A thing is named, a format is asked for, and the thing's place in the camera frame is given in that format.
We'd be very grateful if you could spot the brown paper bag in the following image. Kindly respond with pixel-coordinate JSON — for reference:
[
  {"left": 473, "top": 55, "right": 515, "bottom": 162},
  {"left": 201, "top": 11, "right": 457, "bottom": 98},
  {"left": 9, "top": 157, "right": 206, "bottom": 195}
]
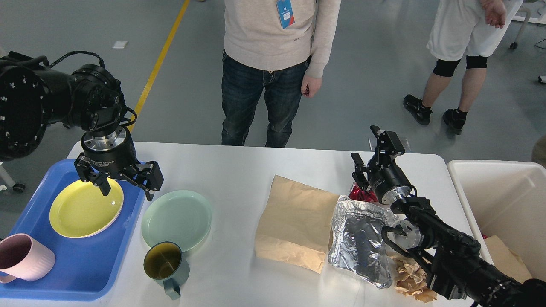
[{"left": 254, "top": 175, "right": 339, "bottom": 273}]

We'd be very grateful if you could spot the blue id badge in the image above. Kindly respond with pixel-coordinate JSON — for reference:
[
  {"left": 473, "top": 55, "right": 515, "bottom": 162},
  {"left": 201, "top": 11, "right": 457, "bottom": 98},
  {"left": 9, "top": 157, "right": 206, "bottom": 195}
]
[{"left": 276, "top": 0, "right": 295, "bottom": 29}]

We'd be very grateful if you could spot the white plastic bin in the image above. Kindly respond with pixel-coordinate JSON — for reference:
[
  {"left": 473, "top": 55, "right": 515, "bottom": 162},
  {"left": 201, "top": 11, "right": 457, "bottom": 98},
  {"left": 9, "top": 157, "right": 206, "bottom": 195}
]
[{"left": 448, "top": 160, "right": 546, "bottom": 280}]

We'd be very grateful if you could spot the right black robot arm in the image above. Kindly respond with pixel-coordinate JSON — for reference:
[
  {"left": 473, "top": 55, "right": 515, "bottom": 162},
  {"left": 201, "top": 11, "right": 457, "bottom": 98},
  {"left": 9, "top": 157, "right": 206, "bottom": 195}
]
[{"left": 351, "top": 125, "right": 546, "bottom": 307}]

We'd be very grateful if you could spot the yellow plate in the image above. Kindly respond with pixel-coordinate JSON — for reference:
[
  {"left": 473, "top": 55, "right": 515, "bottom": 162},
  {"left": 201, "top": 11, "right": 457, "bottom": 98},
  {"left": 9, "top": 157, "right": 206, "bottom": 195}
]
[{"left": 49, "top": 179, "right": 124, "bottom": 238}]

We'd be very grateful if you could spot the dark teal mug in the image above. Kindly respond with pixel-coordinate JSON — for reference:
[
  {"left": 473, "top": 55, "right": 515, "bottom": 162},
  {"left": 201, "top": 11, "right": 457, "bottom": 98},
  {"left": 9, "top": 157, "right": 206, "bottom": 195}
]
[{"left": 143, "top": 241, "right": 190, "bottom": 301}]

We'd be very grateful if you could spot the white chair base left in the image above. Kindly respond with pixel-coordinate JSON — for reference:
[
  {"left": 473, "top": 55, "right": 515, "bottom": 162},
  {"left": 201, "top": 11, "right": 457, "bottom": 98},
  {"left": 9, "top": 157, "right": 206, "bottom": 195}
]
[{"left": 0, "top": 162, "right": 26, "bottom": 194}]

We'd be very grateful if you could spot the silver foil bag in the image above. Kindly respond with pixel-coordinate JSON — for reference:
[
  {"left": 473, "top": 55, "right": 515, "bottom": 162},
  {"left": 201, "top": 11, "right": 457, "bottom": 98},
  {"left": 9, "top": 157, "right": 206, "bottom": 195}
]
[{"left": 328, "top": 195, "right": 398, "bottom": 289}]

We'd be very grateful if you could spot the crumpled brown paper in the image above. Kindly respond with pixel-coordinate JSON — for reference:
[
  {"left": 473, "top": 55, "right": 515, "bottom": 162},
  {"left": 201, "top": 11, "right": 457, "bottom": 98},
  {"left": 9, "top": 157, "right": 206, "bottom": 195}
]
[{"left": 390, "top": 254, "right": 437, "bottom": 303}]

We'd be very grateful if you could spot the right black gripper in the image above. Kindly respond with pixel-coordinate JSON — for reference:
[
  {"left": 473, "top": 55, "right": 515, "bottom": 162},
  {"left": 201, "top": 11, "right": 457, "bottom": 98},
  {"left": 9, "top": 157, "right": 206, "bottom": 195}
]
[{"left": 351, "top": 125, "right": 413, "bottom": 205}]

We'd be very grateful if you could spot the pink mug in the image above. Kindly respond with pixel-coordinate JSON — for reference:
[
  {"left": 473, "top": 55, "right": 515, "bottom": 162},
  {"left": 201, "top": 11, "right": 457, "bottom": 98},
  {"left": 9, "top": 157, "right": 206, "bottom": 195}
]
[{"left": 0, "top": 233, "right": 56, "bottom": 284}]

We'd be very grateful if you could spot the blue plastic tray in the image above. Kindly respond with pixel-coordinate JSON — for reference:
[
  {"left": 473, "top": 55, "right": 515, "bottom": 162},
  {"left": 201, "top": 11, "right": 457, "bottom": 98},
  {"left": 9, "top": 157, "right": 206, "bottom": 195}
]
[{"left": 0, "top": 159, "right": 145, "bottom": 307}]

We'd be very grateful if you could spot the light green plate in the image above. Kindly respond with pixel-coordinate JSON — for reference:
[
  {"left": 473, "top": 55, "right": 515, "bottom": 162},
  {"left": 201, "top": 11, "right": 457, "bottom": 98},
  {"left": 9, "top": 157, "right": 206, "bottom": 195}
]
[{"left": 142, "top": 190, "right": 212, "bottom": 252}]

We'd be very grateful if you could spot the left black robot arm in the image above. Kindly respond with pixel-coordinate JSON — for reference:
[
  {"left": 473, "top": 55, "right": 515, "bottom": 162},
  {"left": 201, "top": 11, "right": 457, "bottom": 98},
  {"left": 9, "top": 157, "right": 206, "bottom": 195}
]
[{"left": 0, "top": 51, "right": 164, "bottom": 201}]

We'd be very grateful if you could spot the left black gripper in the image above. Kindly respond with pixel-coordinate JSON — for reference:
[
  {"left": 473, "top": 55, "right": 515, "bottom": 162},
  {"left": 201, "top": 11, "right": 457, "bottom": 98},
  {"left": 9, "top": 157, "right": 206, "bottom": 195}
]
[{"left": 74, "top": 126, "right": 164, "bottom": 202}]

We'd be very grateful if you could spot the person in white shorts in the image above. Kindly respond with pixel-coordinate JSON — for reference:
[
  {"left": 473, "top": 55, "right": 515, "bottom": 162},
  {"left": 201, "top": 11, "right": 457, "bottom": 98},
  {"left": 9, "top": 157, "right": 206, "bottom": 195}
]
[{"left": 403, "top": 0, "right": 522, "bottom": 135}]

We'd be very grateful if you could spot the person in beige sweater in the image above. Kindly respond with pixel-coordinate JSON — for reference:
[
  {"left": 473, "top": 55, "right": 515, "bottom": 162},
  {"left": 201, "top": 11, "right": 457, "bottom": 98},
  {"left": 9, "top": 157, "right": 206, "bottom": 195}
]
[{"left": 221, "top": 0, "right": 341, "bottom": 148}]

